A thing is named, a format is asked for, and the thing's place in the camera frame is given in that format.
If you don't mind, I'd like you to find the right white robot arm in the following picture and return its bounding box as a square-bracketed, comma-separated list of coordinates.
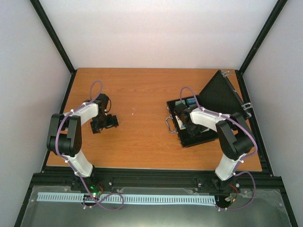
[174, 103, 258, 192]

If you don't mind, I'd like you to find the playing card deck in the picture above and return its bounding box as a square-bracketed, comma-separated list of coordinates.
[178, 123, 186, 130]

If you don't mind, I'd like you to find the black poker set case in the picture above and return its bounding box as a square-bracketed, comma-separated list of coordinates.
[167, 70, 251, 148]

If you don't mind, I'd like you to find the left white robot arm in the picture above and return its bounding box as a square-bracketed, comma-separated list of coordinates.
[46, 94, 118, 191]

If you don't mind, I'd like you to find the light blue cable duct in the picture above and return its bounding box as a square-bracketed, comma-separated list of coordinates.
[36, 192, 216, 206]

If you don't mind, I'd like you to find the blue poker chip stack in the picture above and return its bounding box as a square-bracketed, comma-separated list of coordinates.
[186, 98, 196, 106]

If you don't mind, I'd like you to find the black aluminium base frame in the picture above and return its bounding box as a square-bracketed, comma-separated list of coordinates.
[15, 166, 298, 227]

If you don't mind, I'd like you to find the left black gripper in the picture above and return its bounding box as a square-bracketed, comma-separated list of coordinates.
[91, 114, 119, 134]

